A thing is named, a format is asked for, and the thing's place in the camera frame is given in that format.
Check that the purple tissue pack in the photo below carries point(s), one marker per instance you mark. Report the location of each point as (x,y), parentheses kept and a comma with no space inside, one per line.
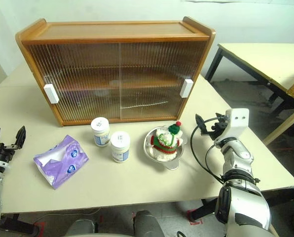
(60,161)

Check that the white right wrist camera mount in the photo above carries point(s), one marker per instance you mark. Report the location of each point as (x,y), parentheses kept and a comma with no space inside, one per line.
(237,123)

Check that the dark grey rounded shape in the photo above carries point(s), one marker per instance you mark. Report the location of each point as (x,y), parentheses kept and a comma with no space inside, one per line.
(147,224)

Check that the stainless steel bowl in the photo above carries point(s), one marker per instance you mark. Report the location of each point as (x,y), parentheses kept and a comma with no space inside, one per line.
(171,163)

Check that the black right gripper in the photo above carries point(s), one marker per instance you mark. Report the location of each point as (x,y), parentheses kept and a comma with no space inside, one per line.
(219,126)

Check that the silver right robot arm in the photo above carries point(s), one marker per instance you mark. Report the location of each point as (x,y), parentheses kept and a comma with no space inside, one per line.
(245,197)

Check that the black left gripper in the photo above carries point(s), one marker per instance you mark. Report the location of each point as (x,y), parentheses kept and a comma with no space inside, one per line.
(1,151)

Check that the ribbed glass sliding door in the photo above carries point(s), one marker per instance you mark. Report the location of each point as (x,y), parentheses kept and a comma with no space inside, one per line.
(159,71)
(75,79)

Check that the white lidded jar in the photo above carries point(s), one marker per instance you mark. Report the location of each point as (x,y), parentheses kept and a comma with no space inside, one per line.
(100,133)
(121,148)

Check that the wooden cabinet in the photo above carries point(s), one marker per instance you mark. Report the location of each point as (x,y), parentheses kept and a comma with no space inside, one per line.
(112,30)

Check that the beige black-framed side table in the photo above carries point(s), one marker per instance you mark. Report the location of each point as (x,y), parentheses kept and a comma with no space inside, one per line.
(265,59)

